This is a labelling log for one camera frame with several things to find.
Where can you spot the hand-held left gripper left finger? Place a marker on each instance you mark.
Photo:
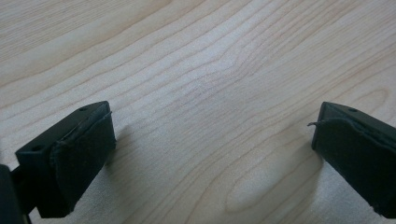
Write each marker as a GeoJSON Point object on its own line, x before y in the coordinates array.
{"type": "Point", "coordinates": [68, 161]}

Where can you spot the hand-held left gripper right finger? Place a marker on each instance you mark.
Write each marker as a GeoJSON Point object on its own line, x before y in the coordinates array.
{"type": "Point", "coordinates": [361, 155]}

